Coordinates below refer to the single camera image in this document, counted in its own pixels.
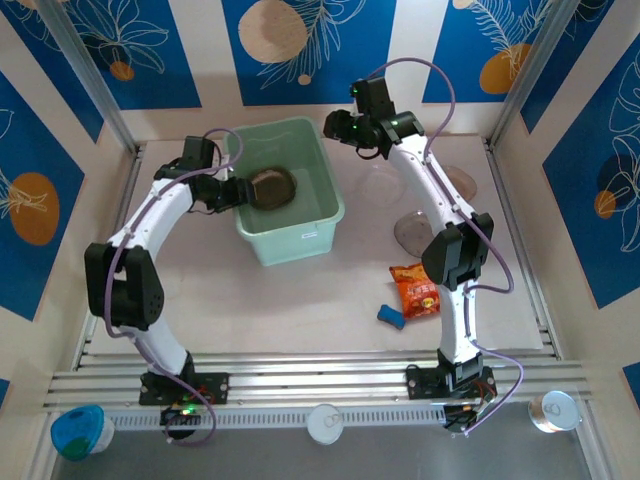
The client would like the grey tinted glass plate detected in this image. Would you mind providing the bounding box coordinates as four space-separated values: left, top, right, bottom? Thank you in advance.
393 209 441 256

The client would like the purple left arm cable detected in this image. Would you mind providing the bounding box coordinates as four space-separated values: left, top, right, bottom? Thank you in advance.
102 127 245 446

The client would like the silver pull-tab can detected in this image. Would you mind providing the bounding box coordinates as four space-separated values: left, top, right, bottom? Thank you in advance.
527 389 583 435

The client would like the aluminium side rail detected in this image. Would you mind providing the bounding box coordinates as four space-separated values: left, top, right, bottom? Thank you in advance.
74 144 147 371
482 138 565 360

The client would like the black controller board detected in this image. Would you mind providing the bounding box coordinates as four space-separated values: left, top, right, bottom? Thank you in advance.
442 403 485 434
159 402 201 432

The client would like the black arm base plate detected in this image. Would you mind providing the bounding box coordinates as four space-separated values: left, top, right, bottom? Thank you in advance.
405 365 496 401
138 372 231 406

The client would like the white slotted cable duct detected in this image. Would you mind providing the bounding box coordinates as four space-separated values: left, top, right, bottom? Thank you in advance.
107 403 446 431

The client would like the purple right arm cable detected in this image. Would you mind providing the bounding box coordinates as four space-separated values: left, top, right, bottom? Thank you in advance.
367 58 525 439

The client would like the brown tinted glass plate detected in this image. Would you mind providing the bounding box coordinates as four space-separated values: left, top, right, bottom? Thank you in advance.
442 165 478 204

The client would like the clear glass plate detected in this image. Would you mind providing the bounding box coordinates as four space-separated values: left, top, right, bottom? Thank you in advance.
355 167 407 205
248 167 297 211

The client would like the white round can lid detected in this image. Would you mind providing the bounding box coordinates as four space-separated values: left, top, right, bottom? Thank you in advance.
305 403 345 446

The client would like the green plastic bin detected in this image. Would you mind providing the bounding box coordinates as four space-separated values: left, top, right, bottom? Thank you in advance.
223 115 347 268

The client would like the aluminium front rail bed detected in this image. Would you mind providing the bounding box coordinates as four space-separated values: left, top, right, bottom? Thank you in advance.
42 349 596 416

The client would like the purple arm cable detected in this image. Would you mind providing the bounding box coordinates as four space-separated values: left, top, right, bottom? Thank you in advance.
102 127 245 446
367 58 525 439

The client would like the blue sponge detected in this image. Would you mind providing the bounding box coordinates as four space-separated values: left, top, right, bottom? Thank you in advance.
375 303 409 332

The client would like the blue-lidded plastic container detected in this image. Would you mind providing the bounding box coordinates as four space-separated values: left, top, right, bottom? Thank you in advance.
49 403 116 461

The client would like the orange snack bag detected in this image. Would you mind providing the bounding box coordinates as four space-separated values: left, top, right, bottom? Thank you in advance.
388 262 444 321

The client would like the aluminium corner post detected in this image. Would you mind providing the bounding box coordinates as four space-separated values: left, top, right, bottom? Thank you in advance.
485 0 585 154
35 0 147 157

